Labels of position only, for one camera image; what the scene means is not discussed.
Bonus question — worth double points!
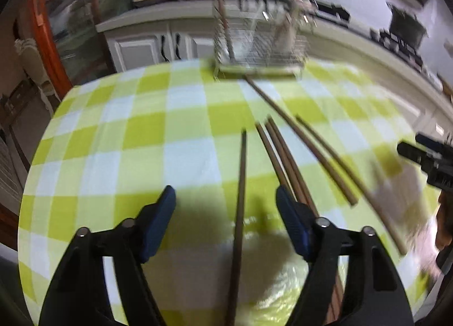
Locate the white ceramic spoon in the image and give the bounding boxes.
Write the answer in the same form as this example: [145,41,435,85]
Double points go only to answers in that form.
[273,0,318,55]

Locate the black cooking pot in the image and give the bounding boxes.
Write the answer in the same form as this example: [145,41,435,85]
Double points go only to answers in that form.
[386,1,428,50]

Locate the red framed glass door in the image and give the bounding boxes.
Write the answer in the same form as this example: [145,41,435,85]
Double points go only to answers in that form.
[28,0,132,93]

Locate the metal wire utensil caddy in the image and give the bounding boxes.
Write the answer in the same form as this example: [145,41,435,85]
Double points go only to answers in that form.
[213,0,316,77]

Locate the green checkered tablecloth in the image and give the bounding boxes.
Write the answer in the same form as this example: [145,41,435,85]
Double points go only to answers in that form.
[18,60,438,325]

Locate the white kitchen cabinet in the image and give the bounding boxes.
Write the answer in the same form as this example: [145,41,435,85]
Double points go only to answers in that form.
[96,0,215,73]

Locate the right hand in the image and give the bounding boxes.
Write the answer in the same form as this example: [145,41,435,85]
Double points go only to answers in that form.
[435,191,452,250]

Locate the gas stove top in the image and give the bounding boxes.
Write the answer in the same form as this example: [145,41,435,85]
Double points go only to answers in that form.
[369,28,423,68]

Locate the brown wooden chopstick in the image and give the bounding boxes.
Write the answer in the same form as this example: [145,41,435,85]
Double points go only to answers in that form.
[244,76,358,206]
[296,115,408,256]
[263,120,311,206]
[255,122,294,198]
[267,115,320,217]
[225,130,247,326]
[217,0,235,63]

